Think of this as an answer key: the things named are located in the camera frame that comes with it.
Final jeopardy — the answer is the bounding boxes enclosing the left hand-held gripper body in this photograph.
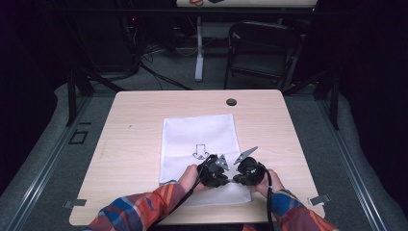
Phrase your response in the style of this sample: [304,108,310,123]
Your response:
[196,153,232,189]

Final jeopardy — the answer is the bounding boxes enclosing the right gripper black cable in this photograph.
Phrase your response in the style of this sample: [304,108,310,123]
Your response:
[258,162,275,231]

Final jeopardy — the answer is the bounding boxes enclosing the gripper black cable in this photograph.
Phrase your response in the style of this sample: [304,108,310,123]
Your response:
[153,153,219,227]
[258,162,275,231]

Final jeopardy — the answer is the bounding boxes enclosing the white table leg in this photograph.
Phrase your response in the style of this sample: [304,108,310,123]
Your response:
[193,15,206,83]

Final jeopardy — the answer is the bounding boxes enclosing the grey table bracket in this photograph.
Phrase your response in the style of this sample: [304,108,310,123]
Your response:
[63,198,88,210]
[307,193,332,207]

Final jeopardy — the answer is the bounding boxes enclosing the person's left hand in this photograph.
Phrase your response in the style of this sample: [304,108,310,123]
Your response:
[178,164,207,194]

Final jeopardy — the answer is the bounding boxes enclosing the grey metal floor rail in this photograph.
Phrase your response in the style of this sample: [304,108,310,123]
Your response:
[5,95,93,231]
[315,98,391,231]

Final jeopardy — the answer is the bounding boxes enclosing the person's right hand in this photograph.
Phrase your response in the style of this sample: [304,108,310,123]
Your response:
[253,168,285,199]

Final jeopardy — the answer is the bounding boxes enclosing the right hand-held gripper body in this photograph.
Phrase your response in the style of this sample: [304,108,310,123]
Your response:
[233,145,268,188]

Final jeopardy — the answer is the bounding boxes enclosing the dark equipment cabinet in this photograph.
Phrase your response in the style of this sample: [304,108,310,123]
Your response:
[71,9,140,75]

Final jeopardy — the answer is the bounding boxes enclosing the white cloth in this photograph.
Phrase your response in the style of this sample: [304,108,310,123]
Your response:
[159,113,253,208]

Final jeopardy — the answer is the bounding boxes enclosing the black metal stand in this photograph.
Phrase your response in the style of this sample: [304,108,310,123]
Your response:
[281,67,342,131]
[64,64,127,128]

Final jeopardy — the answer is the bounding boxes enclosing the black floor cable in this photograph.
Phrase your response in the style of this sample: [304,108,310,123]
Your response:
[139,61,194,91]

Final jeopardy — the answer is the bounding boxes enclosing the black folding chair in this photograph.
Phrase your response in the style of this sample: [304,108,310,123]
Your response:
[223,20,304,92]

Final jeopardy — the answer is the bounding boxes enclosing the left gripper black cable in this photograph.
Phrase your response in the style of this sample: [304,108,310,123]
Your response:
[153,153,219,227]

